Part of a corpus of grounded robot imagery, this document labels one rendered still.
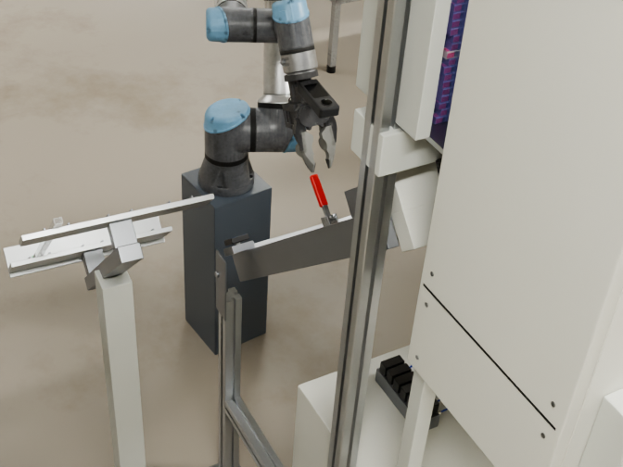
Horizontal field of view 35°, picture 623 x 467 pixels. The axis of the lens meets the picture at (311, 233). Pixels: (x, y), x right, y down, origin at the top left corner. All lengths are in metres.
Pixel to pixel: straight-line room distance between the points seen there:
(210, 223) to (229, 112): 0.31
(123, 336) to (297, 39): 0.71
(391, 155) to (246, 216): 1.31
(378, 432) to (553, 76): 1.03
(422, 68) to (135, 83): 2.99
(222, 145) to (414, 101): 1.28
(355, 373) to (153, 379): 1.28
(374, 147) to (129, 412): 1.02
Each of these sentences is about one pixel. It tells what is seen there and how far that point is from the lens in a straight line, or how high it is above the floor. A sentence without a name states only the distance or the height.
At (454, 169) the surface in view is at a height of 1.39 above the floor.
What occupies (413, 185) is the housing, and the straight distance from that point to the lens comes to 1.49.
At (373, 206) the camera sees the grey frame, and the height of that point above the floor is 1.25.
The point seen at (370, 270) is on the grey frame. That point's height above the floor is 1.13.
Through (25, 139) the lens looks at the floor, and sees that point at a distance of 3.89.
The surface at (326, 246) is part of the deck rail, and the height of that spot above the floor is 1.03.
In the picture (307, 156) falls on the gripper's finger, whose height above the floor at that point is 0.93.
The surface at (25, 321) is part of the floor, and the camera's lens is 3.10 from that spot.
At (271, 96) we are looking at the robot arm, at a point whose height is 0.81.
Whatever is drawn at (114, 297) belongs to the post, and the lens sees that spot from 1.94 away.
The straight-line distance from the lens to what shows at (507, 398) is 1.35.
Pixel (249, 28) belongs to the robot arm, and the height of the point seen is 1.12.
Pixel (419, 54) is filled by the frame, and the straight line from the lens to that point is 1.28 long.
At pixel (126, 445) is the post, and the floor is 0.36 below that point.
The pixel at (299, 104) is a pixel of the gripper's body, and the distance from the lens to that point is 2.08.
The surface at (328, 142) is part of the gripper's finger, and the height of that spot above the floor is 0.95.
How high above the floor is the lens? 2.11
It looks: 39 degrees down
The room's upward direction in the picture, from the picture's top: 4 degrees clockwise
